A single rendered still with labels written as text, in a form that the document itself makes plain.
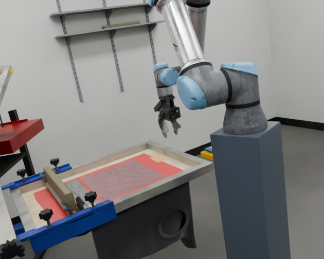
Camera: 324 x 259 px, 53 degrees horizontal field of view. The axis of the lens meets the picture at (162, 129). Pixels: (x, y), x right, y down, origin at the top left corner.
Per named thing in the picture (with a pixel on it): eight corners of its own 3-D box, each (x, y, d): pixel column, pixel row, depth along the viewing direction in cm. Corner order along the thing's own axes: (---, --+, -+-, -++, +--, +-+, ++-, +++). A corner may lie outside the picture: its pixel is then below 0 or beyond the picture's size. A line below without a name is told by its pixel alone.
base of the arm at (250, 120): (274, 122, 113) (272, 94, 110) (255, 136, 103) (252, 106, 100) (236, 121, 123) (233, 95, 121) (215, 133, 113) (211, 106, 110)
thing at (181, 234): (186, 236, 161) (175, 170, 151) (197, 244, 153) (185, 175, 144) (101, 282, 139) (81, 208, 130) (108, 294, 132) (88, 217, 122)
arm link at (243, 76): (267, 98, 106) (264, 57, 102) (230, 107, 103) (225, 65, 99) (249, 94, 117) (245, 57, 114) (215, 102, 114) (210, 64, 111)
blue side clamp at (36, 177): (72, 174, 171) (68, 163, 170) (74, 177, 167) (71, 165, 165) (12, 196, 158) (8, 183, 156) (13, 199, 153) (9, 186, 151)
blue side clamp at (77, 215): (112, 213, 124) (108, 196, 123) (117, 217, 120) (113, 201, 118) (32, 247, 110) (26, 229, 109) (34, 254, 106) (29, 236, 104)
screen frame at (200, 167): (150, 146, 193) (149, 140, 192) (214, 170, 143) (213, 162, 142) (11, 195, 156) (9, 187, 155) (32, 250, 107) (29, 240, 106)
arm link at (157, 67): (154, 65, 147) (150, 65, 155) (158, 89, 150) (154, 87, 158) (171, 62, 149) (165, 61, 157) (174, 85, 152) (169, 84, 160)
